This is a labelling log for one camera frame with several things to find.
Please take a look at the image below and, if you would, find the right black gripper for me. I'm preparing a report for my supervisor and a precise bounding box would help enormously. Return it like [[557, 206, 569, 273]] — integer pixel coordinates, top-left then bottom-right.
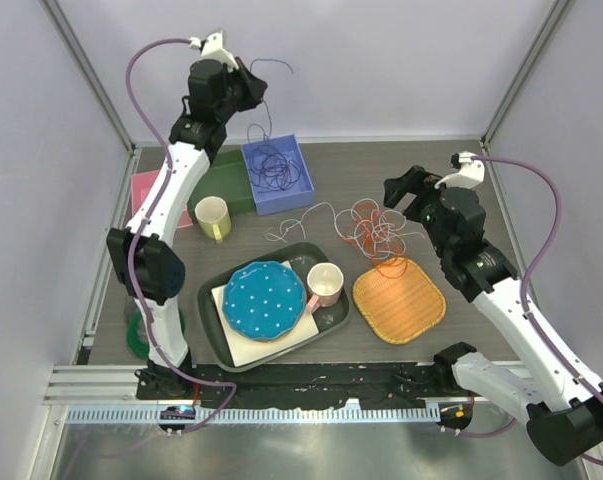
[[384, 164, 452, 259]]

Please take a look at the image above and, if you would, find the purple thin cable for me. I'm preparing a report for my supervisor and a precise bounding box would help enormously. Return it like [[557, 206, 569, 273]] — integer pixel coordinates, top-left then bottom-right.
[[244, 58, 305, 194]]

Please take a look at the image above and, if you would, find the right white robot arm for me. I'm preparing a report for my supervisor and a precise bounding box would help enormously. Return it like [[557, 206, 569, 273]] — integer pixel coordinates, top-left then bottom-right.
[[383, 165, 603, 466]]

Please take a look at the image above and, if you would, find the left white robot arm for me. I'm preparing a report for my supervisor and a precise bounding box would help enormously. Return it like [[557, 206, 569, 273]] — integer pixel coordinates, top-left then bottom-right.
[[106, 57, 267, 399]]

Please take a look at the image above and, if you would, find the green plastic box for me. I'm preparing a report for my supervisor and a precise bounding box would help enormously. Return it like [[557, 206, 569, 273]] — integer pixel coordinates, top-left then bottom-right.
[[187, 150, 256, 220]]

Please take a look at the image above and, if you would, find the blue plastic box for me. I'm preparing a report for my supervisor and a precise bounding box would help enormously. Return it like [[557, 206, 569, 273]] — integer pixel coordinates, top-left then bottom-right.
[[241, 134, 315, 216]]

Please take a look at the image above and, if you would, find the orange woven basket tray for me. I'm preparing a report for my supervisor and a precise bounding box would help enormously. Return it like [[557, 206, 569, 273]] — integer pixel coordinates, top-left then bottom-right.
[[352, 257, 446, 345]]

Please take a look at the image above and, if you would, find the pink mug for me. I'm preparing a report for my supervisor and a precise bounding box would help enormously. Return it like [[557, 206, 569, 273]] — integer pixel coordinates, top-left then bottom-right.
[[306, 262, 344, 313]]

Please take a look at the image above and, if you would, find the yellow mug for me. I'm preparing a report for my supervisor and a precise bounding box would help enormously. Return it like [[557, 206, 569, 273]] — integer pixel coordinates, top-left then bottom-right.
[[194, 196, 232, 243]]

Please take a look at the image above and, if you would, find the pink plastic box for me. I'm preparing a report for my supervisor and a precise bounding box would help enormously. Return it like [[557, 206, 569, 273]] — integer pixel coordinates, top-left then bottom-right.
[[131, 170, 193, 228]]

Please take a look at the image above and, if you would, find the blue polka dot plate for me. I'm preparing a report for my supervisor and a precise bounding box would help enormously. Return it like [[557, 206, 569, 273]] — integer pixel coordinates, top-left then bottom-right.
[[222, 261, 306, 341]]

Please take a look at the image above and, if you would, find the white paper napkin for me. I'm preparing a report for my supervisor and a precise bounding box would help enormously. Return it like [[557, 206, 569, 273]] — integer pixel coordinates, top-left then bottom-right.
[[211, 261, 318, 367]]

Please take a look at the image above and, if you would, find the white thin cable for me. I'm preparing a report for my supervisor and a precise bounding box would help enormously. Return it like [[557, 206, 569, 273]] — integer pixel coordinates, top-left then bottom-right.
[[264, 202, 427, 261]]

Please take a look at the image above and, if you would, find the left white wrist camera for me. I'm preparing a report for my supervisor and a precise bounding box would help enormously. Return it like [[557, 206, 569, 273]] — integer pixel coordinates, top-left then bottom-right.
[[187, 30, 239, 72]]

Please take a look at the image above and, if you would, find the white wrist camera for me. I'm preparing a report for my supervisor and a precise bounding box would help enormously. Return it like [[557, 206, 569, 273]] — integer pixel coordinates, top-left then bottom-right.
[[435, 151, 485, 189], [187, 30, 239, 72]]

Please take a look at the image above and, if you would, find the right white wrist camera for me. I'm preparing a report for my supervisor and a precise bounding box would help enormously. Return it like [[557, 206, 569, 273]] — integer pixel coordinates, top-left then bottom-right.
[[435, 151, 485, 189]]

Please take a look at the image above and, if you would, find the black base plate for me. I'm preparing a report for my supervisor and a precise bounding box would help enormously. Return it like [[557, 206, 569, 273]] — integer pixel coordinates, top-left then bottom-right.
[[135, 362, 470, 410]]

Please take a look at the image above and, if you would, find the green coiled cable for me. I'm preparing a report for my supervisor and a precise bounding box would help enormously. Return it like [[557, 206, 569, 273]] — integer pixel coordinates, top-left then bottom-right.
[[125, 308, 187, 360]]

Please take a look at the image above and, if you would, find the slotted cable duct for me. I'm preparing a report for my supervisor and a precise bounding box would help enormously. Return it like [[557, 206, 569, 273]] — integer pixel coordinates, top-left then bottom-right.
[[65, 402, 440, 425]]

